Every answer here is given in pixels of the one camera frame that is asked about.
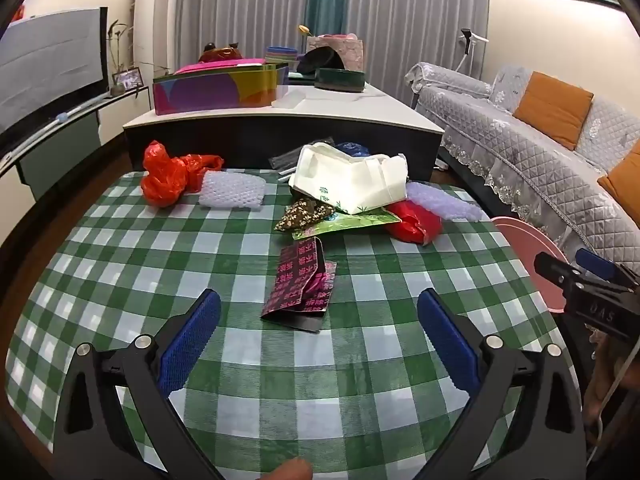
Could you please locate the clear black packet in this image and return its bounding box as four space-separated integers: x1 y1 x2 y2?
268 136 335 173

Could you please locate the green round tin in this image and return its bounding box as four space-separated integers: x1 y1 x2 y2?
314 67 367 93

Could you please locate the colourful tin box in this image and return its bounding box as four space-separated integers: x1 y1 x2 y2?
152 59 290 117

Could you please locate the red teapot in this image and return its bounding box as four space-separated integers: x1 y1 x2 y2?
198 41 244 63

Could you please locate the white cable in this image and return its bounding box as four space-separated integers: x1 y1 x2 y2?
589 355 640 468

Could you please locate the grey quilted sofa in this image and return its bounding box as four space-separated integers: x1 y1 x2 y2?
404 62 640 281

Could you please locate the dark floral pouch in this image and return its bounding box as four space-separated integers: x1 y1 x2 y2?
273 197 337 233

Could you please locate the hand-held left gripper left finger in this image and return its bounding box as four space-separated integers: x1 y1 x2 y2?
55 287 223 480

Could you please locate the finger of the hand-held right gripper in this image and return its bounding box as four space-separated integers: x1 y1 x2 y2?
534 251 589 294
575 248 640 282

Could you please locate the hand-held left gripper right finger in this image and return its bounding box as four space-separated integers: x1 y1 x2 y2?
416 287 586 480

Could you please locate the black hat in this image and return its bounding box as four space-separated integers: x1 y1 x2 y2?
296 47 346 77

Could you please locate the white-topped coffee table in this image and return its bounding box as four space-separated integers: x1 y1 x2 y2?
122 81 447 183

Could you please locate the pink floral bag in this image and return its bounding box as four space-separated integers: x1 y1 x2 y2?
306 33 366 83

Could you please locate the television cabinet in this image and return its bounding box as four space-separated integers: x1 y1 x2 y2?
0 85 151 201

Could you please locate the potted bamboo plant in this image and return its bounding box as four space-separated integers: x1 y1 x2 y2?
106 20 136 96

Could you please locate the white standing air conditioner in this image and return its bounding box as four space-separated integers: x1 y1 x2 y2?
134 0 176 86

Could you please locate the person's right hand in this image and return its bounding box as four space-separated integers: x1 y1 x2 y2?
584 335 640 428

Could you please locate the white paper bag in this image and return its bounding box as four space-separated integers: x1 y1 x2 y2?
289 142 411 214

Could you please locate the dark pink-printed packet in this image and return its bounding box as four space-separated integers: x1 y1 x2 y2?
260 237 338 335

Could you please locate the person's left hand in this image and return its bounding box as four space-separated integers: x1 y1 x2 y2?
265 457 314 480

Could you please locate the white rod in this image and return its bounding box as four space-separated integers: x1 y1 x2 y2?
0 92 108 161

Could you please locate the grey curtain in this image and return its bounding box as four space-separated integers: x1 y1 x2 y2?
167 0 491 101

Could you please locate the red plastic bag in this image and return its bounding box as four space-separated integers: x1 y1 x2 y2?
384 200 444 247

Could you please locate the pink flat box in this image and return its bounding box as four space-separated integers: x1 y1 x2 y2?
172 58 266 75

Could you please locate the covered television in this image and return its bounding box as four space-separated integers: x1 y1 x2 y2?
0 7 109 151

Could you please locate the photo frame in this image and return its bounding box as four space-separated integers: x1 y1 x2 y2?
112 68 146 88

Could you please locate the orange plastic bag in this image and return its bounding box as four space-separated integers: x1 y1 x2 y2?
141 140 225 208

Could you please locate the teal curtain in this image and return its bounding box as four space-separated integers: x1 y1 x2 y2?
306 0 348 51

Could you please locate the green checked tablecloth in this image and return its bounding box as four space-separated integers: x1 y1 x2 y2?
5 167 583 476

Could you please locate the green snack packet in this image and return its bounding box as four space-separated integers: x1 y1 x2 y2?
292 210 402 242

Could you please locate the orange cushion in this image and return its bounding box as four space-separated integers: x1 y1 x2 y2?
513 71 594 151
597 137 640 211

